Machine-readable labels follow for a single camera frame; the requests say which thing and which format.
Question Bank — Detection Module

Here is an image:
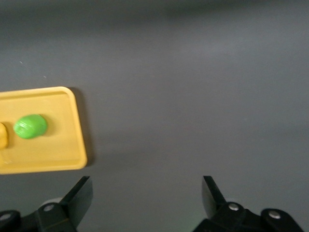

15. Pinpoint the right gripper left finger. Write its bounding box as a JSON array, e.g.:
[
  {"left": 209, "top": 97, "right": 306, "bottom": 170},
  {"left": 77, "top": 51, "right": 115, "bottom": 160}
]
[{"left": 0, "top": 175, "right": 94, "bottom": 232}]

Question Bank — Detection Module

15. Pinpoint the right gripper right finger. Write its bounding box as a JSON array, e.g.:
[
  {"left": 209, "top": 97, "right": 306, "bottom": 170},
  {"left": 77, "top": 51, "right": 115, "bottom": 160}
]
[{"left": 193, "top": 175, "right": 305, "bottom": 232}]

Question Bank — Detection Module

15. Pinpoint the green plastic cabbage toy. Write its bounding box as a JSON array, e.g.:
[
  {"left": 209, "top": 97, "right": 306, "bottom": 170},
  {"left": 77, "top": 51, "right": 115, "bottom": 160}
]
[{"left": 13, "top": 114, "right": 48, "bottom": 141}]

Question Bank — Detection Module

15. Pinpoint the yellow toy potato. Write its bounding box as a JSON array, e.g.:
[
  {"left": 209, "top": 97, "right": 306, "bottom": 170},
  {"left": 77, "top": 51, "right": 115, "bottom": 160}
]
[{"left": 0, "top": 121, "right": 10, "bottom": 149}]

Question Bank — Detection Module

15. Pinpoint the yellow plastic tray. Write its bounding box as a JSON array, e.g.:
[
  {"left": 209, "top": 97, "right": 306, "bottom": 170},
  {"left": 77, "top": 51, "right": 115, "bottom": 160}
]
[{"left": 0, "top": 86, "right": 88, "bottom": 175}]

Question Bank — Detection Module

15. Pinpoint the dark grey table mat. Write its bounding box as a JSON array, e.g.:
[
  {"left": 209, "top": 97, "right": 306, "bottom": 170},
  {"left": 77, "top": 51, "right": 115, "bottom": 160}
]
[{"left": 0, "top": 0, "right": 309, "bottom": 232}]

